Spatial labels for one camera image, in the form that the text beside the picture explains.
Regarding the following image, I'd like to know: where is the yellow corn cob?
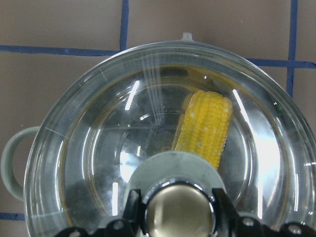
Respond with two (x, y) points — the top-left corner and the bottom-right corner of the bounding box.
(172, 90), (233, 169)

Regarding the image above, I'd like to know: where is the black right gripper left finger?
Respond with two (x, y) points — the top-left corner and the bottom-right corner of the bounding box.
(122, 189), (142, 229)

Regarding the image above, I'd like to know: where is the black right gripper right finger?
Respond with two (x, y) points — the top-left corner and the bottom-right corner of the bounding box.
(212, 188), (237, 230)

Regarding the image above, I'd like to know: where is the glass pot lid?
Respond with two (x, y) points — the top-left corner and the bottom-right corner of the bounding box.
(23, 40), (316, 237)

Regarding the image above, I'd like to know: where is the grey-green cooking pot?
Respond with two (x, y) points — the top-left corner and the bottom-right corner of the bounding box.
(0, 32), (316, 237)

